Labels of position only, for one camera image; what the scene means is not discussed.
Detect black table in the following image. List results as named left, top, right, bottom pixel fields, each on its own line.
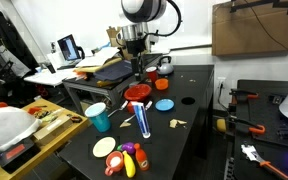
left=57, top=64, right=215, bottom=180

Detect white paper stack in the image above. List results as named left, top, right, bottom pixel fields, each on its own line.
left=75, top=46, right=120, bottom=68

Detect orange handled black clamp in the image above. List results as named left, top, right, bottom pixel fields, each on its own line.
left=229, top=88, right=260, bottom=102
left=227, top=116, right=267, bottom=136

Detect small orange bowl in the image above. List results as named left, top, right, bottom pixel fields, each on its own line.
left=154, top=78, right=169, bottom=91

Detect white wall outlet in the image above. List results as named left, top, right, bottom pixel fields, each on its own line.
left=217, top=77, right=227, bottom=90

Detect dark blue folder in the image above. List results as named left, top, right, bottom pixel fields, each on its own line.
left=93, top=59, right=145, bottom=82

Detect silver fork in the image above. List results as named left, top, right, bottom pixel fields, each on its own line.
left=107, top=100, right=129, bottom=118
left=123, top=100, right=154, bottom=124

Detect white cloth bundle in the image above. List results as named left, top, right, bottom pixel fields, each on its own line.
left=0, top=106, right=42, bottom=152

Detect yellow toy banana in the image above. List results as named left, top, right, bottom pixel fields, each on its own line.
left=122, top=150, right=137, bottom=179

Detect open cardboard box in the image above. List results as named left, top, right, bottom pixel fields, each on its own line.
left=106, top=26, right=124, bottom=48

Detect yellow wooden board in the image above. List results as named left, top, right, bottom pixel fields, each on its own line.
left=72, top=57, right=123, bottom=74

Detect blue and white toothpaste tube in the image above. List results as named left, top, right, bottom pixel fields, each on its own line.
left=130, top=101, right=152, bottom=139

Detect black scale with red label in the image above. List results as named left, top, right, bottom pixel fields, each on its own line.
left=0, top=137, right=42, bottom=174

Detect black workbench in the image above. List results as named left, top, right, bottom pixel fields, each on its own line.
left=232, top=79, right=288, bottom=180

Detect yellow sponge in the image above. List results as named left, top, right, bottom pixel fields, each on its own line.
left=216, top=118, right=228, bottom=133

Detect orange toy ketchup bottle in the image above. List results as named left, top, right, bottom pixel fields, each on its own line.
left=133, top=143, right=150, bottom=172

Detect red mug with white inside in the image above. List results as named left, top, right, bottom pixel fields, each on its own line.
left=104, top=150, right=125, bottom=177

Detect flat cardboard box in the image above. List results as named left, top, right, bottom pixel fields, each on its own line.
left=33, top=114, right=74, bottom=141

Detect grey kettle with black handle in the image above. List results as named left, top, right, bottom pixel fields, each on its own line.
left=156, top=55, right=175, bottom=76

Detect orange handled metal scraper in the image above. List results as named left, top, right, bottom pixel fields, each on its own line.
left=241, top=143, right=288, bottom=180

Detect crumpled paper scrap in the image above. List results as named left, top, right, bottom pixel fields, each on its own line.
left=169, top=118, right=188, bottom=129

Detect blue plastic plate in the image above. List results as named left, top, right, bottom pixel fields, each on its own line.
left=154, top=98, right=175, bottom=112

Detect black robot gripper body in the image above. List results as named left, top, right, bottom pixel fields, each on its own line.
left=125, top=38, right=149, bottom=60

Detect grey metal table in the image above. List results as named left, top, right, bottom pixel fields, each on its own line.
left=62, top=53, right=164, bottom=114

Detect cream round plate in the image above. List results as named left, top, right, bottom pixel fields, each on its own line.
left=92, top=136, right=117, bottom=159

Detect teal plastic cup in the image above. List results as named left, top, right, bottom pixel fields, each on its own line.
left=84, top=102, right=112, bottom=133

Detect large cardboard panel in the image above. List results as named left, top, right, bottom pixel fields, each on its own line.
left=211, top=0, right=288, bottom=56

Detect black headphones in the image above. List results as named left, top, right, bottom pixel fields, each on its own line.
left=76, top=45, right=86, bottom=61

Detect black cable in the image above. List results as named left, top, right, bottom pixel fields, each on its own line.
left=242, top=0, right=288, bottom=56

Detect open laptop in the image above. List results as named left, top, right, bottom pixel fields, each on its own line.
left=57, top=34, right=82, bottom=63

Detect wooden table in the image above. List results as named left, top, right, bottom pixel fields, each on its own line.
left=0, top=98, right=91, bottom=180

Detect purple toy eggplant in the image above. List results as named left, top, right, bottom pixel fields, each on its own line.
left=116, top=142, right=137, bottom=155

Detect red plastic bowl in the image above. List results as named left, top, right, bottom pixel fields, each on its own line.
left=123, top=83, right=153, bottom=102

